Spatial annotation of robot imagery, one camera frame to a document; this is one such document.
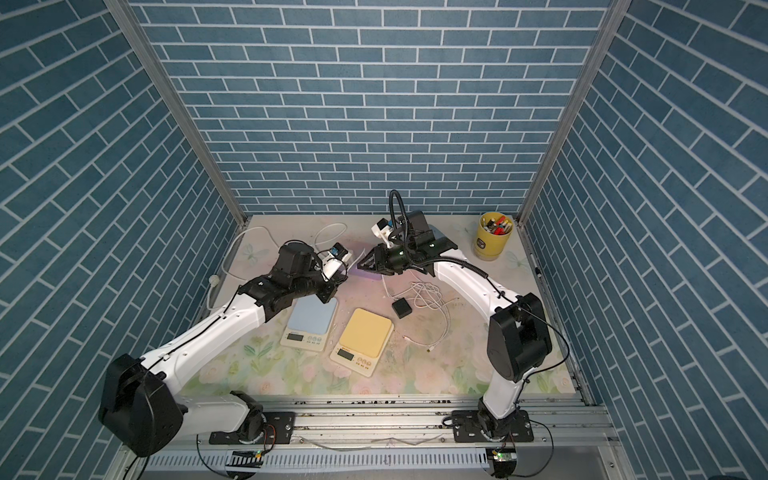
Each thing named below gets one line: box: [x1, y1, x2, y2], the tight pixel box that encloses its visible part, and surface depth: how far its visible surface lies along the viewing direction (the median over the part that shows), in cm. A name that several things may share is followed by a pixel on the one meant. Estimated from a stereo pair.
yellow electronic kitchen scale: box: [330, 307, 395, 378], surface depth 88 cm
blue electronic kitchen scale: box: [280, 294, 339, 352], surface depth 89 cm
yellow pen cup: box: [474, 211, 514, 261], surface depth 104 cm
